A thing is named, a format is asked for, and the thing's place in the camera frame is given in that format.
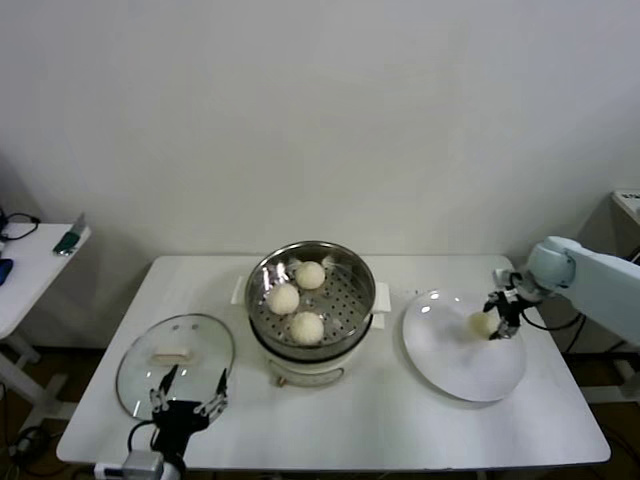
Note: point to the white side table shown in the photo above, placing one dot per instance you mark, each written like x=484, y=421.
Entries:
x=35, y=270

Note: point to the white stand base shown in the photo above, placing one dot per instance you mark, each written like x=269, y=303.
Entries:
x=622, y=372

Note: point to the blue object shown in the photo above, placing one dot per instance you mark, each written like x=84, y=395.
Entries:
x=5, y=270

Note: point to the white steamed baozi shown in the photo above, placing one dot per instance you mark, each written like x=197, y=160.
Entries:
x=284, y=299
x=310, y=275
x=481, y=325
x=306, y=327

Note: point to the perforated steel steamer basket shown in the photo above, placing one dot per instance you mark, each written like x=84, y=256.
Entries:
x=345, y=295

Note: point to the white electric cooker base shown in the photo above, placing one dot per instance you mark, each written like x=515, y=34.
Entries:
x=305, y=372

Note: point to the white round plate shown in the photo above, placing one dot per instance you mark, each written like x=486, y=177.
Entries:
x=450, y=360

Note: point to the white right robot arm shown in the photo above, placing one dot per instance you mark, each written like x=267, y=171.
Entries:
x=600, y=285

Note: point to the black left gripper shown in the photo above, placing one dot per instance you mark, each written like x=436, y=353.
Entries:
x=177, y=420

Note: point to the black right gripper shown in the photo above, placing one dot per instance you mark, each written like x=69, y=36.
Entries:
x=511, y=310

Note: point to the white cabinet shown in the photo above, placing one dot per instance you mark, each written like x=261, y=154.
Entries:
x=625, y=210

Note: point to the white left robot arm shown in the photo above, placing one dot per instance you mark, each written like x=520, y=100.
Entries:
x=173, y=470

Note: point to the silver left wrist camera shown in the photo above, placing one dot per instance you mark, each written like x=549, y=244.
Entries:
x=142, y=466

